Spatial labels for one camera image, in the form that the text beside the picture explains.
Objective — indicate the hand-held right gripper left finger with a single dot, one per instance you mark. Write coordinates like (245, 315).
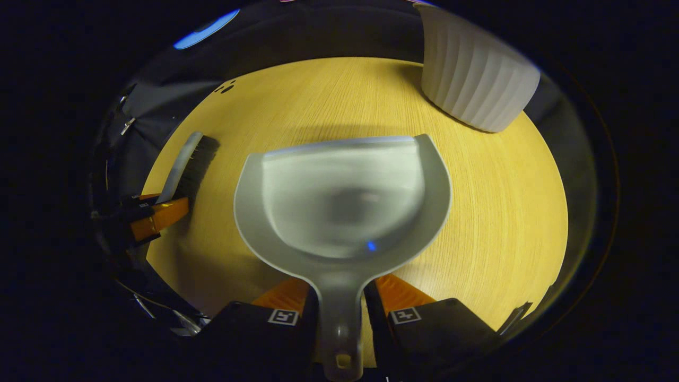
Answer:
(249, 334)

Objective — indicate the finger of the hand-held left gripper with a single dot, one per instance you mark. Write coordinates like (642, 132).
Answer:
(164, 215)
(148, 197)

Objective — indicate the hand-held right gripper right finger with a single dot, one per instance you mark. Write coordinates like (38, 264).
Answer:
(440, 339)

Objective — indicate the small white broom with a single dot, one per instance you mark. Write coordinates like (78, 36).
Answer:
(196, 159)

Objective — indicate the grey dustpan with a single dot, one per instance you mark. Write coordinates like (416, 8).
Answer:
(345, 180)

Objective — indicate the white ribbed garbage bin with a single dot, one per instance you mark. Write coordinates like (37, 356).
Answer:
(477, 74)

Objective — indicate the wooden desktop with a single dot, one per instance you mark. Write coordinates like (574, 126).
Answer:
(504, 212)

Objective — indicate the silver cloth clip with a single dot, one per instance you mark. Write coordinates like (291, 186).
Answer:
(127, 126)

